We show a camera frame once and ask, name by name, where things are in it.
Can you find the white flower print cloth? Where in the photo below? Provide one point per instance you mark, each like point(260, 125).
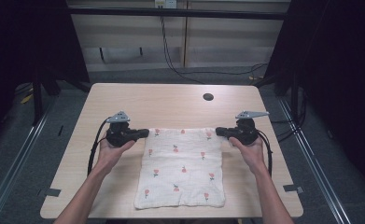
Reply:
point(180, 168)

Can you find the black stand post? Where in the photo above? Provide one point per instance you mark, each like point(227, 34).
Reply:
point(37, 99)
point(294, 96)

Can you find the person's left hand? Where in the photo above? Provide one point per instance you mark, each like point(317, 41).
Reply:
point(110, 155)

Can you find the small black floor strip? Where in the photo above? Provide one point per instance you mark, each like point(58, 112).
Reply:
point(60, 130)

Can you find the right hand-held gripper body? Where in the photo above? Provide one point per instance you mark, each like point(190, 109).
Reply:
point(245, 132)

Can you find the black round table grommet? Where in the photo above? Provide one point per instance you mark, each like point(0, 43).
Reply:
point(208, 96)

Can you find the black horizontal bar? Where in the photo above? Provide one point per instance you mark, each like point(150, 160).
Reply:
point(177, 13)

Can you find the yellow floor item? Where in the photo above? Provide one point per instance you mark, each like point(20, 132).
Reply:
point(26, 99)

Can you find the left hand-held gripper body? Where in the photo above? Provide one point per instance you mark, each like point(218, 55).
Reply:
point(118, 135)

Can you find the metal floor rail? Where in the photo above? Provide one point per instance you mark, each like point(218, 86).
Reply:
point(314, 165)
point(12, 165)

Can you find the grey tape strip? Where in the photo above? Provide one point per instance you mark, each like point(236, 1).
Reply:
point(293, 188)
point(51, 192)

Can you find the black curtain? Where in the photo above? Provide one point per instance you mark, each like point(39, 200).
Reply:
point(342, 77)
point(21, 40)

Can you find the person's right hand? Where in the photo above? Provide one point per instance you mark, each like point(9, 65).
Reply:
point(250, 155)

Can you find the white wall power outlet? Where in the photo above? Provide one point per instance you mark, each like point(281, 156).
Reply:
point(166, 3)

